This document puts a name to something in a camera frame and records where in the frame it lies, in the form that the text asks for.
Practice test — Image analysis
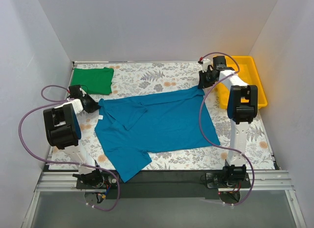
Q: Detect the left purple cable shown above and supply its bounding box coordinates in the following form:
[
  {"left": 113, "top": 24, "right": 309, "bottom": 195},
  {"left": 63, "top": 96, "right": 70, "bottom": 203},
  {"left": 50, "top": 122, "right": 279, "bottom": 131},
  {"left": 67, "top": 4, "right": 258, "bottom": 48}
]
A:
[{"left": 18, "top": 85, "right": 121, "bottom": 212}]

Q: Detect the folded green t shirt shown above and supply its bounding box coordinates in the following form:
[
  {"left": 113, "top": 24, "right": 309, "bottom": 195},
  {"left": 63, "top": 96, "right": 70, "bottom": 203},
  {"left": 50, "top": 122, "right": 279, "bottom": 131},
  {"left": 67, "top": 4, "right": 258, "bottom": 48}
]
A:
[{"left": 71, "top": 67, "right": 114, "bottom": 95}]

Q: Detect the yellow plastic bin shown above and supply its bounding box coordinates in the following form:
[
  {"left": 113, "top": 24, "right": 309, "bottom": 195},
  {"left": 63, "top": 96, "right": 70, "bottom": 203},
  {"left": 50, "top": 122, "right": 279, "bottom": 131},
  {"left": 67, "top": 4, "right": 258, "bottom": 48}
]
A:
[{"left": 212, "top": 55, "right": 268, "bottom": 110}]

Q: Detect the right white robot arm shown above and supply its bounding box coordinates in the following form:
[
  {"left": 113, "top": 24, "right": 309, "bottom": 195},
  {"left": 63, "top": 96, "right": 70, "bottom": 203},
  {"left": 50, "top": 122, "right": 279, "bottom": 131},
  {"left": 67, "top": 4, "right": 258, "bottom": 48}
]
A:
[{"left": 198, "top": 52, "right": 258, "bottom": 188}]

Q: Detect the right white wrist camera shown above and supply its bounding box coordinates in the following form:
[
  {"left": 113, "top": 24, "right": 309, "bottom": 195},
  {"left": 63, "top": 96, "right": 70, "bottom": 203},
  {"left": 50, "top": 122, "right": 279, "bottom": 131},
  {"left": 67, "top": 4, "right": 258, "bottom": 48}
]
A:
[{"left": 198, "top": 57, "right": 211, "bottom": 73}]

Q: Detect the blue t shirt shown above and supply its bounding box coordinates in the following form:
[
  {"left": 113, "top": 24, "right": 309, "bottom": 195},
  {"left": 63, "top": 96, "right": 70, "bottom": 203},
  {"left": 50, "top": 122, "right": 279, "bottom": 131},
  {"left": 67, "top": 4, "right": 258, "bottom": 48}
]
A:
[{"left": 95, "top": 86, "right": 220, "bottom": 182}]

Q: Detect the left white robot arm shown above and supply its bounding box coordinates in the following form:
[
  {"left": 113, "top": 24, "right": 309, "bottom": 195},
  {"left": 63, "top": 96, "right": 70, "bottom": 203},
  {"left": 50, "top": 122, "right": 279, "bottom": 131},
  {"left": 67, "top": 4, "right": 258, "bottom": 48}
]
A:
[{"left": 43, "top": 85, "right": 105, "bottom": 189}]

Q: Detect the aluminium frame rail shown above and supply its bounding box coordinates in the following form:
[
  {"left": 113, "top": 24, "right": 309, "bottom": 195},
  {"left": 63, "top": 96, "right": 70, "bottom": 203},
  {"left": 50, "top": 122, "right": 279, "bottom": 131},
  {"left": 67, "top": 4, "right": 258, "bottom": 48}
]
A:
[{"left": 35, "top": 170, "right": 294, "bottom": 192}]

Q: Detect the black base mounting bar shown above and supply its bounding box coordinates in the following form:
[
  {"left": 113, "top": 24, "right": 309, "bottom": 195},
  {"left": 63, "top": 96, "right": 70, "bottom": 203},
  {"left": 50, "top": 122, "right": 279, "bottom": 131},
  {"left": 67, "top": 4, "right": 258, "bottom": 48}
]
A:
[{"left": 76, "top": 169, "right": 252, "bottom": 200}]

